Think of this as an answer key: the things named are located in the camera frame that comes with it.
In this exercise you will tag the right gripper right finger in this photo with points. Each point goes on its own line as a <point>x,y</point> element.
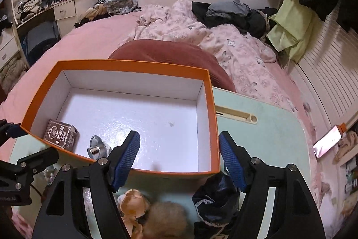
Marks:
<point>295,214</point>

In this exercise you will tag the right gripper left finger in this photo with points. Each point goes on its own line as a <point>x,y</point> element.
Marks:
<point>62,215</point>

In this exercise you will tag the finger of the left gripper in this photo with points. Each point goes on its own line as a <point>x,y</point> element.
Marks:
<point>39,161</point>
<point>10,130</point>

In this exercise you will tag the brown card box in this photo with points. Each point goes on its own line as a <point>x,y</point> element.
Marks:
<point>61,134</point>

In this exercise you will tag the small metal cylinder bottle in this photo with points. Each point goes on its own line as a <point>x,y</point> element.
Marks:
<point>98,148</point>

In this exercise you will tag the orange cardboard box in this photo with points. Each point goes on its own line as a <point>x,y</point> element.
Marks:
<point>170,106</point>

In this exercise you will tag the black satin lace cloth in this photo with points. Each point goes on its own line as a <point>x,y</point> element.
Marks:
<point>217,205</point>

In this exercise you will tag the brown plush bear toy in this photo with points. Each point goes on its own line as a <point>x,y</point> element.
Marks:
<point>165,220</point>

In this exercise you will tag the beige anime figurine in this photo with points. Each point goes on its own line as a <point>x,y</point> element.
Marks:
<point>132,206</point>

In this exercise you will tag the smartphone with lit screen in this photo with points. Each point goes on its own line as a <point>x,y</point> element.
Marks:
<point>329,140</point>

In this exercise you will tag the white desk with drawers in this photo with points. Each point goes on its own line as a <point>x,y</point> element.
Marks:
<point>43,30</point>

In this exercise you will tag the pink floral blanket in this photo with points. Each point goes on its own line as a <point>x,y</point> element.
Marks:
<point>244,58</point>

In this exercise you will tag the dark red cushion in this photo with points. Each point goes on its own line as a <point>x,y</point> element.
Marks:
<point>178,53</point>

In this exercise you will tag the patterned grey clothes heap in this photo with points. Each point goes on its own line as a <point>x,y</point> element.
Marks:
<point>119,7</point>

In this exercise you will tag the light green hanging garment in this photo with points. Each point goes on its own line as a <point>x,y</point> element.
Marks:
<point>295,29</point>

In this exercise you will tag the dark clothes pile on bed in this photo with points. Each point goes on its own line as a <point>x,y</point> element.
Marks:
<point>253,21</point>

